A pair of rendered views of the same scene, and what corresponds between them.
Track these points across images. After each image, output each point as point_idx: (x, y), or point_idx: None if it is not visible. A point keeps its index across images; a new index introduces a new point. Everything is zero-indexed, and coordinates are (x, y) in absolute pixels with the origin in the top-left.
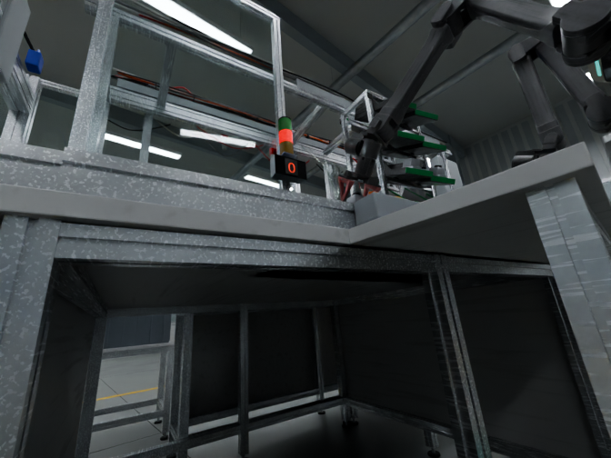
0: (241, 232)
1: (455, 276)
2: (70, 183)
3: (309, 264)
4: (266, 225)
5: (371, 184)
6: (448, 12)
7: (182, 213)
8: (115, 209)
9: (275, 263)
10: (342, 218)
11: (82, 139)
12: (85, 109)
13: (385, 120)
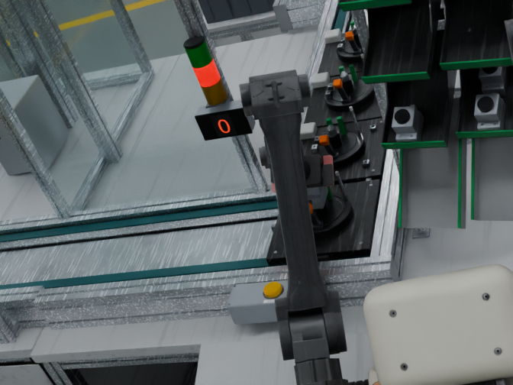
0: (125, 357)
1: None
2: (48, 317)
3: (179, 361)
4: (138, 351)
5: (311, 187)
6: (249, 110)
7: (92, 354)
8: (67, 357)
9: (156, 363)
10: (224, 299)
11: (32, 160)
12: (14, 133)
13: (268, 166)
